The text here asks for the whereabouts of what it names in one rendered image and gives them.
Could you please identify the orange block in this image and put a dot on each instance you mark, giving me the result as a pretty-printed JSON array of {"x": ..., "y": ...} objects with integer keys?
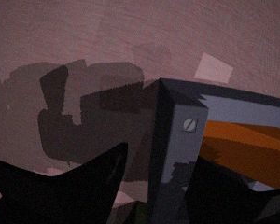
[{"x": 248, "y": 149}]

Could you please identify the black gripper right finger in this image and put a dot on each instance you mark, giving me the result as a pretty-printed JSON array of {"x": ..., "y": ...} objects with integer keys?
[{"x": 215, "y": 198}]

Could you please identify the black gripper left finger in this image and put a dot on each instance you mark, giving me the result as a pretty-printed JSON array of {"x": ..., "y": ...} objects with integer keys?
[{"x": 83, "y": 195}]

